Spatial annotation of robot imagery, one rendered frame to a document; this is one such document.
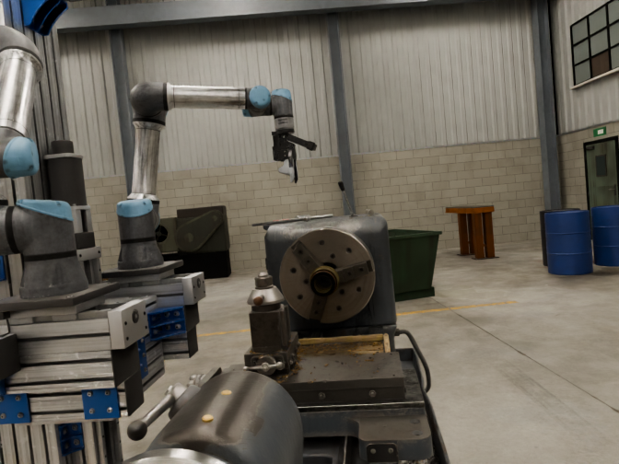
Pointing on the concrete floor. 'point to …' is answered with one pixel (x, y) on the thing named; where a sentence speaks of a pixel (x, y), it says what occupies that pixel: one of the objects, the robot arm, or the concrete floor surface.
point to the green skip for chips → (413, 262)
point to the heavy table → (475, 230)
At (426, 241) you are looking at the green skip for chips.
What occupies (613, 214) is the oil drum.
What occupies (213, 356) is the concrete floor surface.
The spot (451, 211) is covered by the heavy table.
